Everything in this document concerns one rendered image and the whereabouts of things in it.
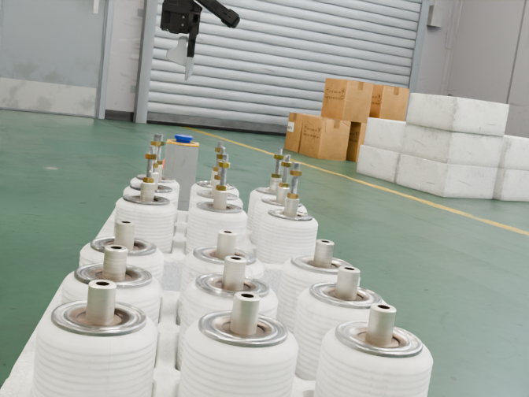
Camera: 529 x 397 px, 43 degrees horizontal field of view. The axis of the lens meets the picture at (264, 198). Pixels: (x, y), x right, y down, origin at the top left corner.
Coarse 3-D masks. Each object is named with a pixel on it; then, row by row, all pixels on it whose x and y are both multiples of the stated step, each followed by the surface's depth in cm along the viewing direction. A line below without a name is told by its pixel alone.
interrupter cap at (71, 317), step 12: (84, 300) 57; (60, 312) 54; (72, 312) 54; (84, 312) 55; (120, 312) 56; (132, 312) 56; (60, 324) 51; (72, 324) 52; (84, 324) 52; (96, 324) 53; (108, 324) 54; (120, 324) 53; (132, 324) 53; (144, 324) 54; (96, 336) 51; (108, 336) 51
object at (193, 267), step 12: (192, 252) 79; (192, 264) 76; (204, 264) 75; (216, 264) 75; (252, 264) 77; (192, 276) 76; (252, 276) 76; (180, 288) 79; (180, 300) 78; (180, 312) 78
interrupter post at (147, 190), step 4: (144, 184) 107; (148, 184) 106; (152, 184) 107; (144, 188) 107; (148, 188) 107; (152, 188) 107; (140, 192) 107; (144, 192) 107; (148, 192) 107; (152, 192) 107; (140, 196) 107; (144, 196) 107; (148, 196) 107; (152, 196) 107; (140, 200) 107; (144, 200) 107; (148, 200) 107; (152, 200) 108
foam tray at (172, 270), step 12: (180, 216) 134; (108, 228) 116; (180, 228) 123; (180, 240) 114; (180, 252) 106; (252, 252) 112; (168, 264) 102; (180, 264) 102; (264, 264) 106; (168, 276) 103; (180, 276) 103; (264, 276) 104; (276, 276) 104; (168, 288) 103; (276, 288) 105
